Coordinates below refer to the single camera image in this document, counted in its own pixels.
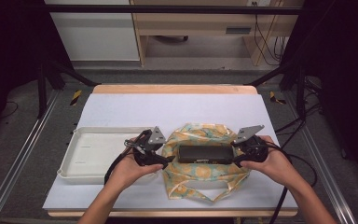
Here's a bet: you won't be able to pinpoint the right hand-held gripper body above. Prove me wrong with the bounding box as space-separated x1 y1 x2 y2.
232 124 269 163

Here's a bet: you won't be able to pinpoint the black metal stand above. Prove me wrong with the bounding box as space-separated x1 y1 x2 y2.
245 59 307 119
36 59 101 119

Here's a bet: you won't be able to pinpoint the person's left hand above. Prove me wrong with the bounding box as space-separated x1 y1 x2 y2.
105 152 165 192

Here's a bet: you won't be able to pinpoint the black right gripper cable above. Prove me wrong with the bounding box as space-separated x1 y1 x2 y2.
267 139 319 224

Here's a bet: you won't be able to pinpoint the black floor cables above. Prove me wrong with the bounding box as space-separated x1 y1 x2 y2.
274 77 324 146

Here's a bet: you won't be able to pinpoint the black rectangular box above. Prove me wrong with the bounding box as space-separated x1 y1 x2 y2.
177 144 236 165

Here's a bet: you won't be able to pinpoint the white cabinet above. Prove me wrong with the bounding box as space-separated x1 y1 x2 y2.
45 0 141 62

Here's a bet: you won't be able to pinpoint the white table mat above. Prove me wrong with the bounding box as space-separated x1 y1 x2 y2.
42 92 298 211

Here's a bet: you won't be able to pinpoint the wooden table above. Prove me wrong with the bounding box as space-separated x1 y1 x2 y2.
47 83 298 218

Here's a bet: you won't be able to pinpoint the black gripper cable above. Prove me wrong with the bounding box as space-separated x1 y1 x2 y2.
103 139 138 186
267 139 319 224

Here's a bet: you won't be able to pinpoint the yellow-black tape marker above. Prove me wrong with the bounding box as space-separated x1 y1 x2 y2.
69 89 83 106
268 91 287 105

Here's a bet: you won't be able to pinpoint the orange-print fabric bag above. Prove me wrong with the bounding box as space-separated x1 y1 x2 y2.
160 122 253 203

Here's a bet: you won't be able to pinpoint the hanging black cables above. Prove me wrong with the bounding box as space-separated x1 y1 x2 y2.
253 13 288 66

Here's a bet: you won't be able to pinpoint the white plastic tray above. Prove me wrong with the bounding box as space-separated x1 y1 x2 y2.
56 125 157 185

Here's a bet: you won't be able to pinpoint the thin black floor cable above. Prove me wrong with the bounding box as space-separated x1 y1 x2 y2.
0 101 20 119

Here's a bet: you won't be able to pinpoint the aluminium floor rail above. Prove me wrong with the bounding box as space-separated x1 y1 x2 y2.
0 90 60 224
283 92 357 224

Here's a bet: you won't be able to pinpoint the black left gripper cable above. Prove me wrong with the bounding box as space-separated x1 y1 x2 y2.
103 139 138 186

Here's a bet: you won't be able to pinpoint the light wooden desk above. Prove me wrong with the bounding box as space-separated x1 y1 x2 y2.
130 0 304 68

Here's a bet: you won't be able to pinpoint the black horizontal bar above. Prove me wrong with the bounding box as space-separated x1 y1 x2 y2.
45 4 304 16

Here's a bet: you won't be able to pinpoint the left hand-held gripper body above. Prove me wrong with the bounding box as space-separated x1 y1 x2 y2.
124 125 168 167

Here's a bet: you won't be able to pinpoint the grey desk label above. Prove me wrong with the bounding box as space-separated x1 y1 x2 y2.
225 26 252 35

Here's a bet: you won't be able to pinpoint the person's right hand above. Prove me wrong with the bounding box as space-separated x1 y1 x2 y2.
240 134 302 188

